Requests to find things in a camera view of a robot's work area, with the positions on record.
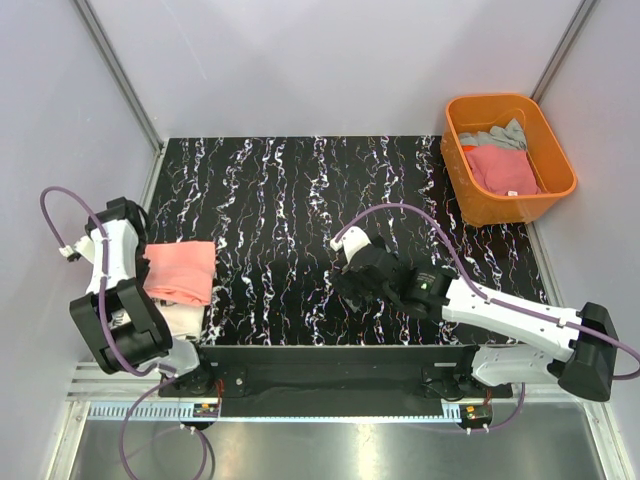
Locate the salmon pink t-shirt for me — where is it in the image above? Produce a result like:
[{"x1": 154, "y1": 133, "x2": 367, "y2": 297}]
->
[{"x1": 144, "y1": 241, "x2": 216, "y2": 307}]

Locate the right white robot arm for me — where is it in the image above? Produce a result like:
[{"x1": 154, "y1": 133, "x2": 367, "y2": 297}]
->
[{"x1": 330, "y1": 227, "x2": 617, "y2": 402}]

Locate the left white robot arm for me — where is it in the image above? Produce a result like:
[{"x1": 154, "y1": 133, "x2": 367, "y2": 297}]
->
[{"x1": 69, "y1": 197, "x2": 216, "y2": 396}]

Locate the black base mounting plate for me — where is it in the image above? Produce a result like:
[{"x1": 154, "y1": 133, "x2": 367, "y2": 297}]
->
[{"x1": 160, "y1": 345, "x2": 514, "y2": 421}]

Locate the folded white printed t-shirt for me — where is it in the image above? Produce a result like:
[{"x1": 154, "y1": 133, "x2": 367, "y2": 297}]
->
[{"x1": 112, "y1": 297, "x2": 207, "y2": 344}]

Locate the dark pink t-shirt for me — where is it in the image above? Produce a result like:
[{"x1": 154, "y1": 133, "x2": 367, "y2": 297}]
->
[{"x1": 463, "y1": 145, "x2": 541, "y2": 196}]

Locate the orange plastic bin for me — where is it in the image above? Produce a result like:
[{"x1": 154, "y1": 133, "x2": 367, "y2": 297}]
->
[{"x1": 441, "y1": 93, "x2": 577, "y2": 227}]

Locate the grey t-shirt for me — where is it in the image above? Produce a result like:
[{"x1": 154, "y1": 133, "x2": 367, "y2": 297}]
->
[{"x1": 458, "y1": 118, "x2": 528, "y2": 151}]

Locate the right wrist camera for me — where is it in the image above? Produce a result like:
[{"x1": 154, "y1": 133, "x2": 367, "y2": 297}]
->
[{"x1": 330, "y1": 226, "x2": 371, "y2": 263}]

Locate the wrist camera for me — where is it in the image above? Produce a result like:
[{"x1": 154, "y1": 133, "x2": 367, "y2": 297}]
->
[
  {"x1": 59, "y1": 236, "x2": 95, "y2": 264},
  {"x1": 330, "y1": 226, "x2": 371, "y2": 263}
]

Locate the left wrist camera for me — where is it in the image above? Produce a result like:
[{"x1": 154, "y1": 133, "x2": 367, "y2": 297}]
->
[{"x1": 59, "y1": 236, "x2": 95, "y2": 264}]

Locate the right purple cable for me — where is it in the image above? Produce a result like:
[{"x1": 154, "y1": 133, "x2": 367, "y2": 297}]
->
[{"x1": 337, "y1": 203, "x2": 640, "y2": 434}]

